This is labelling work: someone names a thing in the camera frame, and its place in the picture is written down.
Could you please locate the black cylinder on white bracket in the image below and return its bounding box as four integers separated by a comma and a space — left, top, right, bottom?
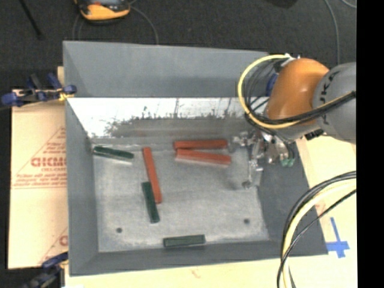
304, 129, 324, 141

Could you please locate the dark green flat block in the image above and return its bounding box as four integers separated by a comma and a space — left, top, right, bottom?
92, 145, 135, 161
162, 233, 207, 249
140, 181, 161, 224

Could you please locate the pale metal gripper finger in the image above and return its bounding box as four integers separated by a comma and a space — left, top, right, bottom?
230, 134, 252, 154
241, 160, 264, 190

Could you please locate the brown cardboard board red print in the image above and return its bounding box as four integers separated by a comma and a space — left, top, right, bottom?
7, 98, 70, 270

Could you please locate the grey metal bin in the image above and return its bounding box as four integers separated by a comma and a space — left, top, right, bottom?
62, 40, 328, 275

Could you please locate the red-brown flat block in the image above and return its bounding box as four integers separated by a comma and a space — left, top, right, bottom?
174, 148, 233, 168
172, 139, 229, 151
142, 146, 163, 205

